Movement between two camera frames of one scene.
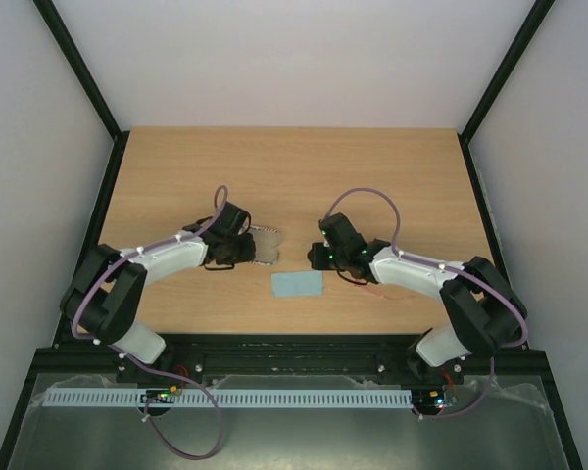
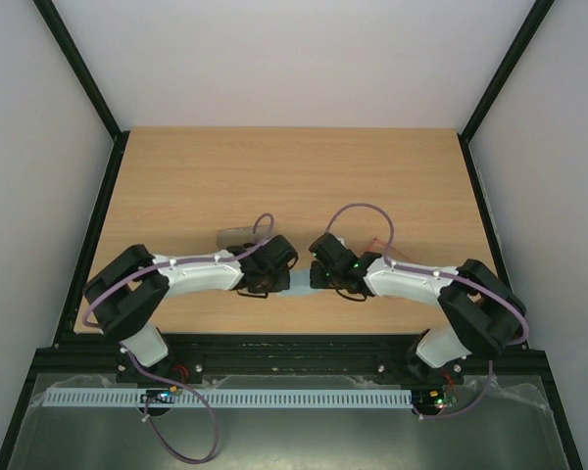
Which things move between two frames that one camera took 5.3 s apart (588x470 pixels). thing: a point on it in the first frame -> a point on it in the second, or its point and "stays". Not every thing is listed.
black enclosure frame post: [60, 31] stays
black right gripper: [318, 256] -> [318, 275]
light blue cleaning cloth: [297, 284] stays
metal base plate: [502, 427] stays
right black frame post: [532, 23] stays
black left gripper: [249, 252] -> [282, 283]
